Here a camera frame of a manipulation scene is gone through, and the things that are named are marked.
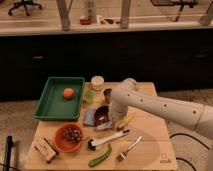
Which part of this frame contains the black cable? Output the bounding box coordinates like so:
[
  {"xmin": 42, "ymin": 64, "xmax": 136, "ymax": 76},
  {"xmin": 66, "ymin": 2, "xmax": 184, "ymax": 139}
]
[{"xmin": 169, "ymin": 132, "xmax": 213, "ymax": 171}]

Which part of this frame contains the small wooden box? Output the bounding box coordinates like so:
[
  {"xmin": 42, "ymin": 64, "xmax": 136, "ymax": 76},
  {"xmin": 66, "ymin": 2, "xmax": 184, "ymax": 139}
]
[{"xmin": 34, "ymin": 138, "xmax": 59, "ymax": 163}]

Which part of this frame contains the yellow banana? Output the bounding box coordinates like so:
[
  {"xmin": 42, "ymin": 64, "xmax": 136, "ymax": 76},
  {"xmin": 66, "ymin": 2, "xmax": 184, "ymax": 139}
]
[{"xmin": 115, "ymin": 113, "xmax": 135, "ymax": 130}]

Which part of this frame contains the purple bowl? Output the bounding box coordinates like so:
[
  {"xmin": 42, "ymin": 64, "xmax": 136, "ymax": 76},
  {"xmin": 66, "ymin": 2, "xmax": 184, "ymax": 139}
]
[{"xmin": 94, "ymin": 106, "xmax": 109, "ymax": 126}]

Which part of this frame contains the black stand post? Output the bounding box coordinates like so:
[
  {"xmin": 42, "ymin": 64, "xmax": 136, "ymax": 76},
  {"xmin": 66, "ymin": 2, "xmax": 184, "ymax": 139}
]
[{"xmin": 3, "ymin": 136, "xmax": 13, "ymax": 171}]

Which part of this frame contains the black office chair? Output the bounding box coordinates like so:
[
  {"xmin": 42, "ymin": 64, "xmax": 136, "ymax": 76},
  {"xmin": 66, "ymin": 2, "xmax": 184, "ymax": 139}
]
[{"xmin": 8, "ymin": 0, "xmax": 43, "ymax": 16}]

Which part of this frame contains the green translucent cup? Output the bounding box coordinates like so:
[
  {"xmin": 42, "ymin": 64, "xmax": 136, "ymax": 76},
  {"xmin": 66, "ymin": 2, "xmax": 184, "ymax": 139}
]
[{"xmin": 83, "ymin": 89, "xmax": 95, "ymax": 104}]

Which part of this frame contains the dark grapes bunch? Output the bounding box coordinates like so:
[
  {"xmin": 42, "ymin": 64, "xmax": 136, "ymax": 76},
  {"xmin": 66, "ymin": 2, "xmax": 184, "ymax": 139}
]
[{"xmin": 63, "ymin": 128, "xmax": 82, "ymax": 143}]

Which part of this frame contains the wooden post middle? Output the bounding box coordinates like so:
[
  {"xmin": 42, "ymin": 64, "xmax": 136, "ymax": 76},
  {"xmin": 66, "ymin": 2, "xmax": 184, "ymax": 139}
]
[{"xmin": 120, "ymin": 0, "xmax": 131, "ymax": 29}]

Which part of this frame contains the wooden post left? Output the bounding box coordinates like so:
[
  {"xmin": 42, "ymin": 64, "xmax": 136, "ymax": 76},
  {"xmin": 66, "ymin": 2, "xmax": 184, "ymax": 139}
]
[{"xmin": 56, "ymin": 0, "xmax": 72, "ymax": 31}]

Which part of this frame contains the green plastic tray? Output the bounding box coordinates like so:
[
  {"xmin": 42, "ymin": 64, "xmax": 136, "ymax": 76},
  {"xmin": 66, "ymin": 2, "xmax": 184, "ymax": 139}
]
[{"xmin": 35, "ymin": 77, "xmax": 85, "ymax": 121}]

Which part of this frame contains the metal cup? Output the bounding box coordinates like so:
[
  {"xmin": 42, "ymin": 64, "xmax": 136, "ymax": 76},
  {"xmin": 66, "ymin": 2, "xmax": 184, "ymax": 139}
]
[{"xmin": 103, "ymin": 88, "xmax": 112, "ymax": 104}]

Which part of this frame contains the red small bowl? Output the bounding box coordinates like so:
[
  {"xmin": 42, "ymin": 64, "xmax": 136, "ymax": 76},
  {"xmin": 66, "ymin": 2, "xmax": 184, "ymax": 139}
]
[{"xmin": 80, "ymin": 16, "xmax": 92, "ymax": 25}]

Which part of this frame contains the white round container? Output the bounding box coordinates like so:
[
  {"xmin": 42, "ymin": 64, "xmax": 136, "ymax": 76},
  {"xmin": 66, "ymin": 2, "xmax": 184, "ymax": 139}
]
[{"xmin": 91, "ymin": 76, "xmax": 104, "ymax": 91}]

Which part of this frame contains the white handled dish brush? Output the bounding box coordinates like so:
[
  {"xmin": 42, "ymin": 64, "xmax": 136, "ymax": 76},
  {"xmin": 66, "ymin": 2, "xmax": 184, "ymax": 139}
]
[{"xmin": 88, "ymin": 130, "xmax": 129, "ymax": 151}]

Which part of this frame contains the blue sponge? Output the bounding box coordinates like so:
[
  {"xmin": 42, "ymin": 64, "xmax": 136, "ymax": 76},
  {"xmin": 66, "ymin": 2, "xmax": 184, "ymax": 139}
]
[{"xmin": 83, "ymin": 108, "xmax": 96, "ymax": 126}]

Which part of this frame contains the wooden post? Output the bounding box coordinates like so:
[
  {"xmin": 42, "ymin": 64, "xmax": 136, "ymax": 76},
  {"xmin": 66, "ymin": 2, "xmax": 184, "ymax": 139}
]
[
  {"xmin": 56, "ymin": 0, "xmax": 72, "ymax": 31},
  {"xmin": 120, "ymin": 0, "xmax": 131, "ymax": 29}
]

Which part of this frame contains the grey triangular towel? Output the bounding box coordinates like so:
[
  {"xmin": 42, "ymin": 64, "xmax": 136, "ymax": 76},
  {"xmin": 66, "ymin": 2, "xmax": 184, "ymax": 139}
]
[{"xmin": 96, "ymin": 121, "xmax": 113, "ymax": 131}]

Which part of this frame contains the green cucumber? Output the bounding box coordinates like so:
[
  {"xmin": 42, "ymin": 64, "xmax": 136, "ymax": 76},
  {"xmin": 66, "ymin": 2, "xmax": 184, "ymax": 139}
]
[{"xmin": 88, "ymin": 145, "xmax": 112, "ymax": 167}]

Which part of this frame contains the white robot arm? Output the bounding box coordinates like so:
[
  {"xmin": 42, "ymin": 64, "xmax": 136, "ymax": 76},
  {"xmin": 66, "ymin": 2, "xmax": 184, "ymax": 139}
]
[{"xmin": 109, "ymin": 78, "xmax": 213, "ymax": 140}]

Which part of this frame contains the orange bowl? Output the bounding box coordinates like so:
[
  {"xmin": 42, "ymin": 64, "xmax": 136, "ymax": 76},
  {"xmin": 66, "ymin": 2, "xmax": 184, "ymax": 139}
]
[{"xmin": 54, "ymin": 123, "xmax": 83, "ymax": 153}]

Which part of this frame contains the orange ball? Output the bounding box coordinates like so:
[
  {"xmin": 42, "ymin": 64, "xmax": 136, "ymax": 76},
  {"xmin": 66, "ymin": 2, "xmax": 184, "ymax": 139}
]
[{"xmin": 63, "ymin": 88, "xmax": 74, "ymax": 99}]

